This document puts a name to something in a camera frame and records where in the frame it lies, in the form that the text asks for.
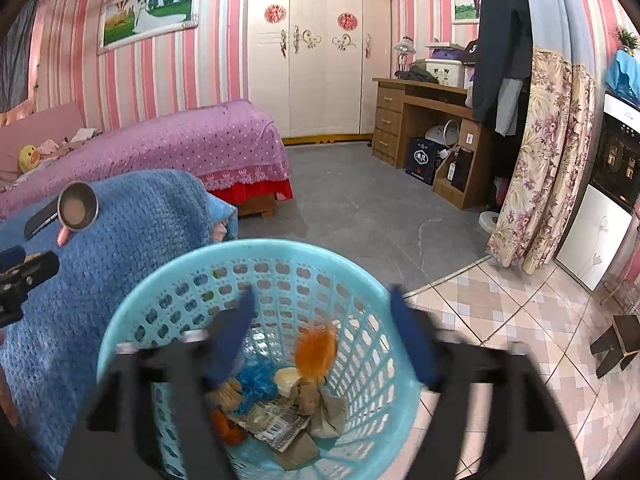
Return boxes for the wooden desk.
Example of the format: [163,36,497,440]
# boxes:
[372,77,493,211]

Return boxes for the small cardboard box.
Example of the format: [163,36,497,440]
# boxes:
[459,119,482,150]

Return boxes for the black printed box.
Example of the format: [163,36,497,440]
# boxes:
[405,136,446,185]

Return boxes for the desk lamp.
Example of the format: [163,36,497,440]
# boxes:
[394,36,417,81]

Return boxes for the pink steel-lined cup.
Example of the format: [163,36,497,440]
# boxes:
[56,181,100,247]

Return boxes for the white and black cabinet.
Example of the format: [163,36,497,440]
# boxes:
[555,91,640,292]

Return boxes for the pink headboard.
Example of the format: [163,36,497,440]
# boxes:
[0,101,86,186]

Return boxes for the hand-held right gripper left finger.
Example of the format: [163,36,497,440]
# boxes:
[57,290,258,480]

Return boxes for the floral and light blue curtain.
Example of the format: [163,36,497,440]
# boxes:
[486,0,598,275]

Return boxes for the grey curtain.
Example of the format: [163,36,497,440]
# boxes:
[0,0,38,113]

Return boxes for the orange peel piece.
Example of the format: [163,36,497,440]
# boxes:
[210,407,247,446]

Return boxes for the green potted plant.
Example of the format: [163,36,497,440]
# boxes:
[614,25,640,56]

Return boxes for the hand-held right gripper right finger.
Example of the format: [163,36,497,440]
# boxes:
[387,285,586,480]

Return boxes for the yellow duck plush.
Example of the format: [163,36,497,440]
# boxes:
[18,145,41,173]

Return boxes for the brown paper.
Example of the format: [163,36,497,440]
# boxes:
[292,377,323,416]
[272,432,321,471]

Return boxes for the white round appliance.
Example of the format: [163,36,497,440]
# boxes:
[424,120,461,150]

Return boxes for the framed wedding picture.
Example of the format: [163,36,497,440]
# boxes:
[96,0,202,56]

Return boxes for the blue plastic bag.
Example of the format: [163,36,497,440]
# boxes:
[235,360,278,413]

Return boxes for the blue knitted blanket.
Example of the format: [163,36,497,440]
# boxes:
[0,169,238,476]

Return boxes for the purple polka dot bed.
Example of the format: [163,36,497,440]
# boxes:
[0,99,293,221]

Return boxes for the dark wooden stool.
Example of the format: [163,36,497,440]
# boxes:
[589,312,640,380]

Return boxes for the black smartphone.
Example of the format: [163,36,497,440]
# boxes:
[24,199,63,242]

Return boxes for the cardboard tube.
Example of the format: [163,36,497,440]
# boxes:
[207,380,246,408]

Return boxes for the white wardrobe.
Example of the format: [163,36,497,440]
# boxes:
[247,0,393,140]

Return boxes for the light blue cloth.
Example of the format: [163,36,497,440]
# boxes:
[605,50,640,103]

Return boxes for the black hanging jacket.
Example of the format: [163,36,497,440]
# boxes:
[472,0,533,123]

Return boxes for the white storage box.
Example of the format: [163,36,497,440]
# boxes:
[425,59,468,88]

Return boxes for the grey printed snack wrapper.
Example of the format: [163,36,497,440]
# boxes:
[237,397,311,453]

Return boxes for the grey hanging shirt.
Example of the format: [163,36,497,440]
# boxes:
[495,77,526,136]

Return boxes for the beige tissue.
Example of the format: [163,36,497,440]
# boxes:
[307,387,348,441]

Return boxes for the light blue plastic basket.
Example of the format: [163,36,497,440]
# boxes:
[96,238,426,480]

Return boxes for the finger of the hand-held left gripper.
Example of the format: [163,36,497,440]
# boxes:
[0,251,61,301]
[0,245,26,272]

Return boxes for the cream round lid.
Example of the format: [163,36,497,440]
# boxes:
[274,367,302,396]

